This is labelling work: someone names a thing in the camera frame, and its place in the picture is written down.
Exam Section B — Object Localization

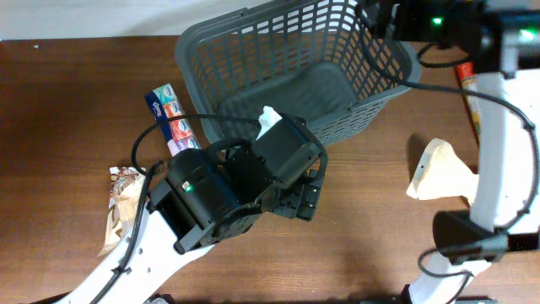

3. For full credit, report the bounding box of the beige paper bag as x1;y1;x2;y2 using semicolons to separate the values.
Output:
406;138;479;205

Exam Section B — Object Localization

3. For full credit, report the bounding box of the brown white snack wrapper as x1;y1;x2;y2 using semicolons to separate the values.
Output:
98;166;144;256

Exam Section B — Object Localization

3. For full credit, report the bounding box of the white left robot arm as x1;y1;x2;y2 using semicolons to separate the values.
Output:
63;114;328;303

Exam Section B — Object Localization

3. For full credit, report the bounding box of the colourful tissue multipack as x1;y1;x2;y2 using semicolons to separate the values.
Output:
143;83;203;157

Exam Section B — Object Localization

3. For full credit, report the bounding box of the grey plastic basket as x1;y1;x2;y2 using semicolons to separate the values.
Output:
175;0;421;145

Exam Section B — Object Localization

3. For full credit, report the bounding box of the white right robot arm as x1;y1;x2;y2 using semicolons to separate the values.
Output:
356;1;539;303

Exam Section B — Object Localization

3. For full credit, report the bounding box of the red spaghetti packet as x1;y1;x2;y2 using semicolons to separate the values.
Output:
455;61;484;140

